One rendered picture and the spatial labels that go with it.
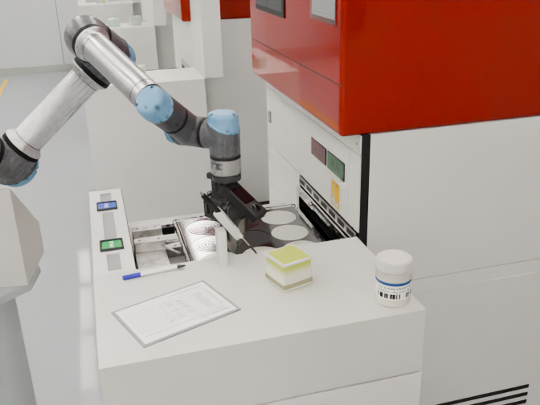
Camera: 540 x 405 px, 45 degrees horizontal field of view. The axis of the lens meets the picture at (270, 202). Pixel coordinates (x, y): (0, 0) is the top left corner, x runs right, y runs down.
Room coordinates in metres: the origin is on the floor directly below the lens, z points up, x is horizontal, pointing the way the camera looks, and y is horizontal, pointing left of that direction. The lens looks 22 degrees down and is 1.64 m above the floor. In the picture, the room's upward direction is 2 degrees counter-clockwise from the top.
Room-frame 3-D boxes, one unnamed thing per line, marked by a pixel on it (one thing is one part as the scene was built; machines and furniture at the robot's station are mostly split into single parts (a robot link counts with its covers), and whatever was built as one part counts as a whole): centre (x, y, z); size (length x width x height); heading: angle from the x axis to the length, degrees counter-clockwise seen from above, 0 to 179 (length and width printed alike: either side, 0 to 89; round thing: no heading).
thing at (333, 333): (1.17, 0.05, 0.89); 0.62 x 0.35 x 0.14; 105
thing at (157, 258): (1.48, 0.30, 0.87); 0.36 x 0.08 x 0.03; 15
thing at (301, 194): (1.64, -0.15, 0.89); 0.44 x 0.02 x 0.10; 15
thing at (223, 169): (1.49, 0.11, 1.13); 0.08 x 0.08 x 0.05
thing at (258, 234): (1.57, 0.05, 0.90); 0.34 x 0.34 x 0.01; 15
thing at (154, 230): (1.64, 0.35, 0.89); 0.08 x 0.03 x 0.03; 105
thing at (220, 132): (1.49, 0.11, 1.21); 0.09 x 0.08 x 0.11; 60
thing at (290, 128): (1.81, -0.11, 1.02); 0.81 x 0.03 x 0.40; 15
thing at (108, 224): (1.54, 0.42, 0.89); 0.55 x 0.09 x 0.14; 15
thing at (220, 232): (1.30, 0.09, 1.03); 0.06 x 0.04 x 0.13; 105
